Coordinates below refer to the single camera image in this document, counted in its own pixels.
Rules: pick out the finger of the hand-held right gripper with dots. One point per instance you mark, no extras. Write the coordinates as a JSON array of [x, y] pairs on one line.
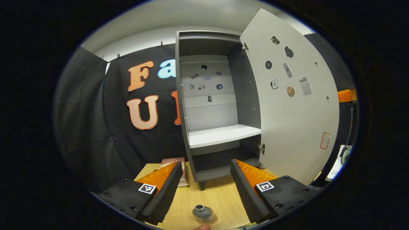
[[345, 95]]

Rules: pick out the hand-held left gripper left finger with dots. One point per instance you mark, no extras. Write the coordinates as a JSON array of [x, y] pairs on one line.
[[166, 195]]

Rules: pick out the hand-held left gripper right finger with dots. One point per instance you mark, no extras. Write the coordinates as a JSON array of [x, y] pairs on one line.
[[244, 191]]

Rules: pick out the clear plastic bottle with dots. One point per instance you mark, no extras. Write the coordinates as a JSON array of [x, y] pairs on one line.
[[201, 212]]

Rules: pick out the round brown coaster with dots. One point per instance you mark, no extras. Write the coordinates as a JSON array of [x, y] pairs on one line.
[[216, 219]]

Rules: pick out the light grey cabinet door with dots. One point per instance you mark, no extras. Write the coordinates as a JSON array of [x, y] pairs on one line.
[[294, 127]]

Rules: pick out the dark grey cabinet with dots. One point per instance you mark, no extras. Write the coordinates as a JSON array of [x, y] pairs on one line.
[[244, 95]]

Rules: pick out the white cabinet shelf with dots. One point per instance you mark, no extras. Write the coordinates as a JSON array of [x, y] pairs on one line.
[[220, 135]]

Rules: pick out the stack of books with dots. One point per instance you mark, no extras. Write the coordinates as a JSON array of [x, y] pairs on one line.
[[172, 161]]

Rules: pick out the grey round object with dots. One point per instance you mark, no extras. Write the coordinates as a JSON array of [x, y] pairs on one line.
[[345, 158]]

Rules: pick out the white flat object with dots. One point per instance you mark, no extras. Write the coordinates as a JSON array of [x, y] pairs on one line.
[[335, 166]]

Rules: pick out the black backdrop cloth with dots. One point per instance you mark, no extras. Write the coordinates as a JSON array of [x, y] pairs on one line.
[[96, 111]]

